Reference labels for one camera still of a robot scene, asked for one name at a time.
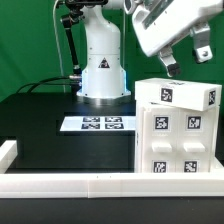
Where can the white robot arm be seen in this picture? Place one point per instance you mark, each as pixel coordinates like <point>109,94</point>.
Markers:
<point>103,79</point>

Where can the white cabinet body box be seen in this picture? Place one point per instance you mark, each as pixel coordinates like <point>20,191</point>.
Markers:
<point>141,107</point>

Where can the white U-shaped frame fence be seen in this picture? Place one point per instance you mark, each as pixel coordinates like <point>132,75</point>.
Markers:
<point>95,185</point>

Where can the white marker base sheet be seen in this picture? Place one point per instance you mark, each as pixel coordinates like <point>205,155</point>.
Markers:
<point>98,123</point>

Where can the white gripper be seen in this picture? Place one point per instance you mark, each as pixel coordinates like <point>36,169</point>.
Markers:
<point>174,22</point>

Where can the white cabinet door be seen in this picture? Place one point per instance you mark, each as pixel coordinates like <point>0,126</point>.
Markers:
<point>195,140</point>
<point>160,128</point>

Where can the white cabinet top block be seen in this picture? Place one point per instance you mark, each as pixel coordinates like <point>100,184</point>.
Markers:
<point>183,94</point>

